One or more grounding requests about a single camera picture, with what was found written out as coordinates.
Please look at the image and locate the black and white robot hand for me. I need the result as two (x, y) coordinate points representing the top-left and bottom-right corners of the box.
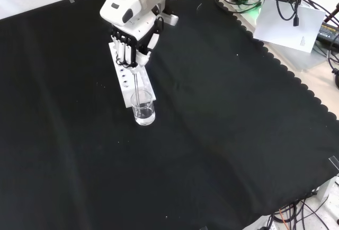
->
(109, 12), (165, 73)

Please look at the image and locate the clear glass rod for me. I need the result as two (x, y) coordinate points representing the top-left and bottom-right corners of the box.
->
(133, 70), (141, 107)

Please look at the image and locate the white test tube rack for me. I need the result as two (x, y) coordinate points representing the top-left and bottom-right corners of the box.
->
(108, 41), (157, 109)

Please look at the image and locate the clear glass beaker with water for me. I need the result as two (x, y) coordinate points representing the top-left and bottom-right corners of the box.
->
(130, 90), (156, 127)

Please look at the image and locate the black bench cloth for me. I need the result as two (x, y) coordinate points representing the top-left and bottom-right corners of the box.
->
(0, 0), (339, 230)

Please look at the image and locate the white paper sheet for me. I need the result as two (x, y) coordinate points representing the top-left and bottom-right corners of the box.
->
(253, 0), (327, 54)

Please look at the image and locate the black power supply brick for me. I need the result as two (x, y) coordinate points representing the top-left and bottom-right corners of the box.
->
(315, 21), (339, 50)

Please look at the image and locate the white bench bracket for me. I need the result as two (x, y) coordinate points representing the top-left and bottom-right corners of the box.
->
(315, 174), (339, 202)

